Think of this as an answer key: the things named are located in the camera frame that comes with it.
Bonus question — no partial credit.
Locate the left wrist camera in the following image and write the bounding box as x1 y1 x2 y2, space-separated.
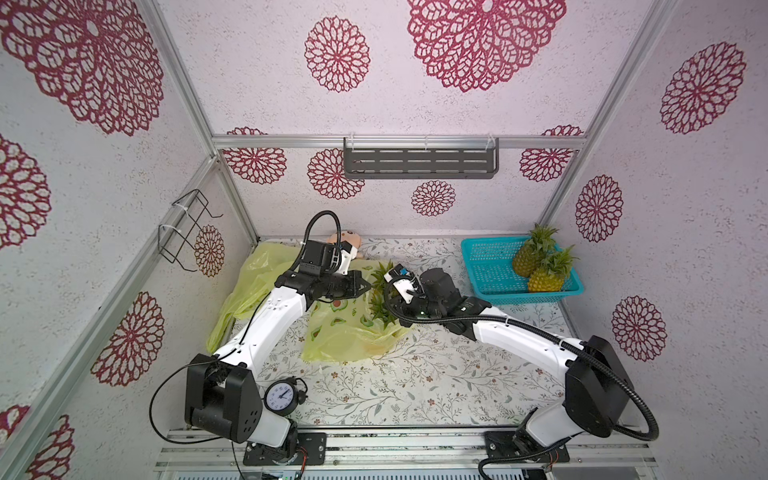
298 240 357 277

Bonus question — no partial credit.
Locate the avocado print green plastic bag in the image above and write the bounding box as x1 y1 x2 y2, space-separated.
301 260 410 363

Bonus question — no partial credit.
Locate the plain green plastic bag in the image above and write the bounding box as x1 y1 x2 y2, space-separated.
206 242 299 353

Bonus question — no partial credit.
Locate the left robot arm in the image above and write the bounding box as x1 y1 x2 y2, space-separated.
184 270 372 448

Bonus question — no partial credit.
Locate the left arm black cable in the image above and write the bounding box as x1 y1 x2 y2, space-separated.
148 209 343 446

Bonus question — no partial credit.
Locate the plush doll toy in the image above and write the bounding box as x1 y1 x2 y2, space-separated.
341 231 363 259

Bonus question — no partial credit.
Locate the black wire wall rack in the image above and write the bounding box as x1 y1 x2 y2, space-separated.
156 188 223 273

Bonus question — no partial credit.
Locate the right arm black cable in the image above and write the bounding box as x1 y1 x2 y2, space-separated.
383 281 660 480

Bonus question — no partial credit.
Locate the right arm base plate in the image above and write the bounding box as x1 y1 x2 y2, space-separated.
484 430 570 464

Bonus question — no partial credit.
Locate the black alarm clock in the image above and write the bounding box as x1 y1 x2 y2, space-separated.
263 377 308 417

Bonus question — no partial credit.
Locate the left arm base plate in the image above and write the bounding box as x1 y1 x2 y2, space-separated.
243 432 328 467

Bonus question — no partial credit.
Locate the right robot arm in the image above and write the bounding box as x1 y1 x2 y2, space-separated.
385 265 631 453

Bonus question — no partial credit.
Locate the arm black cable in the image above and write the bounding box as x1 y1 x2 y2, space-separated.
148 209 343 446
383 281 660 480

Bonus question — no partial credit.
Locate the teal plastic basket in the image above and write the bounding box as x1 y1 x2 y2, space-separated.
460 235 585 306

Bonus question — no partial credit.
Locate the grey wall shelf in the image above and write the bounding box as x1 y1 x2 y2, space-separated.
342 138 500 180

